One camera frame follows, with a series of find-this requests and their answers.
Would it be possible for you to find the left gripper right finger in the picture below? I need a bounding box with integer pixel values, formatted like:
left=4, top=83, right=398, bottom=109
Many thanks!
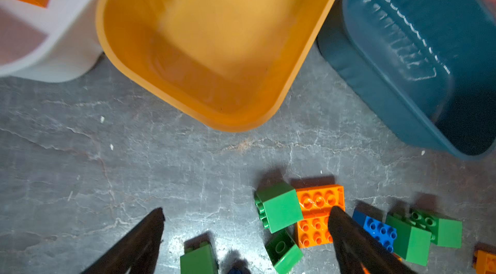
left=328, top=207, right=415, bottom=274

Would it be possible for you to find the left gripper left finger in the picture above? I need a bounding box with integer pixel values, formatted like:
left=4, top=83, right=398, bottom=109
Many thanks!
left=83, top=208, right=165, bottom=273

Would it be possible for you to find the blue lego brick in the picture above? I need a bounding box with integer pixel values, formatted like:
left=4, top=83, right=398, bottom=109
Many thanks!
left=352, top=209, right=398, bottom=253

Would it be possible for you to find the large orange lego plate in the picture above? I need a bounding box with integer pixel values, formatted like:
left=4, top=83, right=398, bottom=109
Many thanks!
left=295, top=184, right=345, bottom=249

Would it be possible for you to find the green hollow lego brick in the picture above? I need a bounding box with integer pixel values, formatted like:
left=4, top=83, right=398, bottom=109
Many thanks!
left=180, top=242, right=218, bottom=274

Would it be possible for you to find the teal plastic bin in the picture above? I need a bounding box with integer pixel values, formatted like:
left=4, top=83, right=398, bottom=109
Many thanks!
left=316, top=0, right=495, bottom=160

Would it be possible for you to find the white plastic bin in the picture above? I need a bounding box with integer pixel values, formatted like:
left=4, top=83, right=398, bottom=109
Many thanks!
left=1, top=0, right=103, bottom=83

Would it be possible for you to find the yellow plastic bin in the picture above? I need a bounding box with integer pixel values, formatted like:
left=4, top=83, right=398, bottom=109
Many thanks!
left=96, top=0, right=335, bottom=132

